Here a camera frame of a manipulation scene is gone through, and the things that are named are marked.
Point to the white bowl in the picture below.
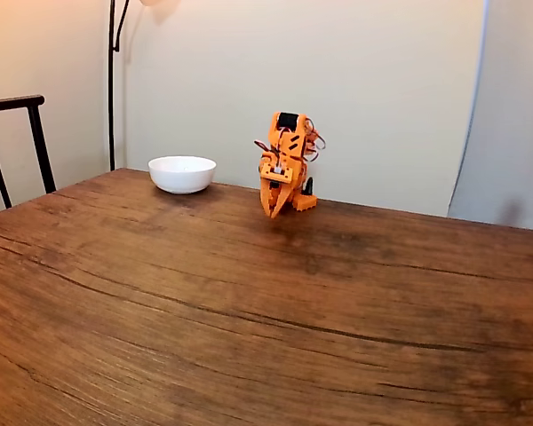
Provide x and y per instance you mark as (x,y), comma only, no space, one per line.
(182,175)

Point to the black table clamp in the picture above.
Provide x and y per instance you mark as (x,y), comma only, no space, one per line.
(310,186)

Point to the black floor lamp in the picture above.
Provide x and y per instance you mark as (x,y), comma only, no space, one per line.
(111,111)

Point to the pale grey curtain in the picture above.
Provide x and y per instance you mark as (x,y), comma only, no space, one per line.
(515,111)

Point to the black chair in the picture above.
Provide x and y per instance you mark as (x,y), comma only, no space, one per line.
(35,133)

